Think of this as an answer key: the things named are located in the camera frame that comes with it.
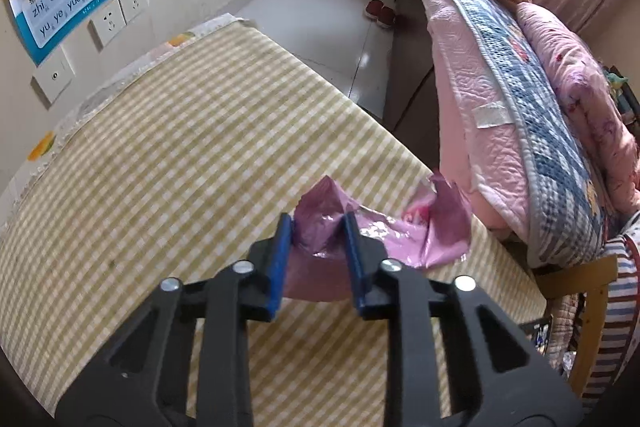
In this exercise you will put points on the white wall socket right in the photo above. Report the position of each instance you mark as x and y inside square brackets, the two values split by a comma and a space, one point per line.
[132, 8]

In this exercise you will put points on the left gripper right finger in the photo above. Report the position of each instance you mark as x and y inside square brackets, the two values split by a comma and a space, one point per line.
[370, 294]

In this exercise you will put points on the white wall socket left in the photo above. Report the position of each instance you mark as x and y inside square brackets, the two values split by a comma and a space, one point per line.
[53, 76]

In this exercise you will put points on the blue plaid quilt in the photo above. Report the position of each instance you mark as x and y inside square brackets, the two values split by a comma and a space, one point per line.
[567, 224]

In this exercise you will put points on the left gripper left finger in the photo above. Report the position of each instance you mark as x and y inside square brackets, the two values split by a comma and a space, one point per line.
[264, 290]

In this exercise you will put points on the pink bed sheet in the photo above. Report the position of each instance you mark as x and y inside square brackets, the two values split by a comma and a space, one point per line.
[479, 148]

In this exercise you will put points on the red slippers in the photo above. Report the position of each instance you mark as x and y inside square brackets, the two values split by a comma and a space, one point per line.
[380, 13]

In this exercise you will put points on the white wall socket middle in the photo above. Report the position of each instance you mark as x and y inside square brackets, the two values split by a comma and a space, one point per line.
[108, 22]

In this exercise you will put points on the white wall socket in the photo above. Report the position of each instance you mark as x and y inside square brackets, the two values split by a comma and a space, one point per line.
[108, 22]
[53, 76]
[132, 8]

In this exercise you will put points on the pink floral duvet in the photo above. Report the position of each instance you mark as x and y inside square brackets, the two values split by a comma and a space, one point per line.
[583, 93]

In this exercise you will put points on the purple plastic bag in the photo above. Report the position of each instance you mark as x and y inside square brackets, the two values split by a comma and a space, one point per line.
[434, 230]

